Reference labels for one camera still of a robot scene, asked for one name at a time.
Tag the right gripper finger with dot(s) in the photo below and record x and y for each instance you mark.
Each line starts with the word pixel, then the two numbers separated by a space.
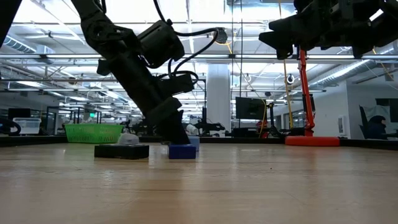
pixel 281 42
pixel 283 25

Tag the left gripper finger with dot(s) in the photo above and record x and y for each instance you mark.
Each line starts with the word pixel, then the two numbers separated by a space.
pixel 175 130

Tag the blue rectangular block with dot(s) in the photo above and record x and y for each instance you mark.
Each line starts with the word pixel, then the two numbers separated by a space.
pixel 182 152

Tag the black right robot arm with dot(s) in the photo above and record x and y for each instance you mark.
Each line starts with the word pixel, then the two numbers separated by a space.
pixel 385 21

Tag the black background robot arm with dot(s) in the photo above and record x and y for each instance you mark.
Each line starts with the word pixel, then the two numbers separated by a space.
pixel 214 127

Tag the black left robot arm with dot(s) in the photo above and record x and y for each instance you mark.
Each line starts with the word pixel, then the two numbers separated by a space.
pixel 105 31

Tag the white cylinder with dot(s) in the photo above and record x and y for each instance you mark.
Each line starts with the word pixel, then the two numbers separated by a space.
pixel 191 129

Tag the white building column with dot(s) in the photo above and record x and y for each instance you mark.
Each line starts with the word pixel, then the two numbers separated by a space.
pixel 219 96

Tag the black rectangular block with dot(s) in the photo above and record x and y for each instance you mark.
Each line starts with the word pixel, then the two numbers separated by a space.
pixel 121 152

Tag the green plastic mesh basket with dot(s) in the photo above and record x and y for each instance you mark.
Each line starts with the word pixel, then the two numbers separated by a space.
pixel 93 133

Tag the black flat screen monitor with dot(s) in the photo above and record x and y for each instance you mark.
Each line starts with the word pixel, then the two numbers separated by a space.
pixel 250 108

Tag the grey tarp sheet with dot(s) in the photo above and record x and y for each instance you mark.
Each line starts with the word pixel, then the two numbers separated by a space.
pixel 377 112

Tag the red desk lamp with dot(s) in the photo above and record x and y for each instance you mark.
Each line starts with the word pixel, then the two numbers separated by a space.
pixel 312 141

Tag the person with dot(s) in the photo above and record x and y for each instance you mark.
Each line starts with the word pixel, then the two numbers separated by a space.
pixel 377 127

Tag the clear plastic storage bin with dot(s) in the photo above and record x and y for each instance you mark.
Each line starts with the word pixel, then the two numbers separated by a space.
pixel 28 126

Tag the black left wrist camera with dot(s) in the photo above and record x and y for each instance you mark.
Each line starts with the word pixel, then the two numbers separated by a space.
pixel 178 84

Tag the black aluminium table frame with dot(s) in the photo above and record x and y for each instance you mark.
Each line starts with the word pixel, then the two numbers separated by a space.
pixel 242 140

